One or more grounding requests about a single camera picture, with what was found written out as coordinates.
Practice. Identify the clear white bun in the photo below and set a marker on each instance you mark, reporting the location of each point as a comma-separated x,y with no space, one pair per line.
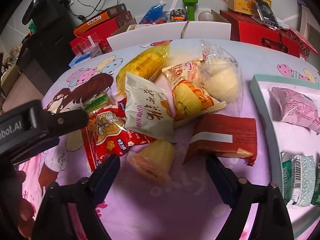
221,76

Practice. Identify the white rice cracker packet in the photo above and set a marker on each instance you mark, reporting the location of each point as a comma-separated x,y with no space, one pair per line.
147,109

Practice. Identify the blue bead bottle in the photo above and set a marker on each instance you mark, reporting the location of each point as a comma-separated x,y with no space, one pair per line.
154,13

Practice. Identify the yellow jelly cup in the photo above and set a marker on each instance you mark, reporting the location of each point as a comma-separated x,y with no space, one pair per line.
154,161

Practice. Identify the colourful toy pile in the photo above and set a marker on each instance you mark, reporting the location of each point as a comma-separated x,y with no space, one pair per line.
179,15

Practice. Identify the yellow soft bread packet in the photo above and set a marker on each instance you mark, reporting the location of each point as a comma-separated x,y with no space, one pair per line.
147,65

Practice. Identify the orange egg cake packet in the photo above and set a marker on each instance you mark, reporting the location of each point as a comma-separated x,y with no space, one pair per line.
189,96

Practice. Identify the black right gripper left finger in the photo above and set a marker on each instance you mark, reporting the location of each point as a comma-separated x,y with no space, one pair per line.
54,220

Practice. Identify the white cardboard box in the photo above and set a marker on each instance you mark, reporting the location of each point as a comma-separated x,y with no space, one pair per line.
220,28

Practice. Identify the black smartphone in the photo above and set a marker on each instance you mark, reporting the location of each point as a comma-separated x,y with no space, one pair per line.
266,14

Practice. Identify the blue tissue pack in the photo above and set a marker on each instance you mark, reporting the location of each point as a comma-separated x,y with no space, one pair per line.
80,58

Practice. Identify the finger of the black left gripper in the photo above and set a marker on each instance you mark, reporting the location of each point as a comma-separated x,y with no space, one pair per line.
63,123

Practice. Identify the cartoon couple printed tablecloth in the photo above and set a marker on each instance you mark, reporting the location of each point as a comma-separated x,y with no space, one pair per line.
190,206

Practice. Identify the clear acrylic box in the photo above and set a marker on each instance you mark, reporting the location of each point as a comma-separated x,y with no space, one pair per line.
83,45

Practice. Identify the green dumbbell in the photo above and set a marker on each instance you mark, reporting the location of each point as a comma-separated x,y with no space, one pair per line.
190,7

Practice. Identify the red waffle biscuit packet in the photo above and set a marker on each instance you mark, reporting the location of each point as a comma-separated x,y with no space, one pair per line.
105,134

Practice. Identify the large red gift box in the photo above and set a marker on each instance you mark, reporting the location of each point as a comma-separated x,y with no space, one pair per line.
246,29

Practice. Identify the pink snack packet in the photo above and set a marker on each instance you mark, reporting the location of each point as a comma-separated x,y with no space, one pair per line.
296,108

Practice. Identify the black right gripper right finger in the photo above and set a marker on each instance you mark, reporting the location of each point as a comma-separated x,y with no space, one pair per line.
272,219

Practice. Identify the green small cake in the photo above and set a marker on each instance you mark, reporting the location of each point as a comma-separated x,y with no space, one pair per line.
98,101

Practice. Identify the dark red snack packet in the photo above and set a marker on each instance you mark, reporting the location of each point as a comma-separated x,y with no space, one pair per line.
226,136

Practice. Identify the pale green barcode snack packet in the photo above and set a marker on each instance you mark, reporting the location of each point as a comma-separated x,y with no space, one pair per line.
299,178

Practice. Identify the white card box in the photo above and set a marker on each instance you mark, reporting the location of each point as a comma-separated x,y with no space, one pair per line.
137,26

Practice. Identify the orange flat box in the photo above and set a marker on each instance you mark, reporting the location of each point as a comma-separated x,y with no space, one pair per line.
105,15

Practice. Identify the white tray with teal rim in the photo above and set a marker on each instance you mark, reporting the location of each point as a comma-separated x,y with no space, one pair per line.
282,136

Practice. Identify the red box on left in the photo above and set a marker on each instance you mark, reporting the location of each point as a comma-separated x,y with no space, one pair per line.
108,29

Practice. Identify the person's left hand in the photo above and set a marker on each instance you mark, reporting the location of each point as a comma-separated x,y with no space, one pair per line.
16,212

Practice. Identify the clear round bottle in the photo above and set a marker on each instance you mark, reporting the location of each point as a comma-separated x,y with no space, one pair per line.
206,16

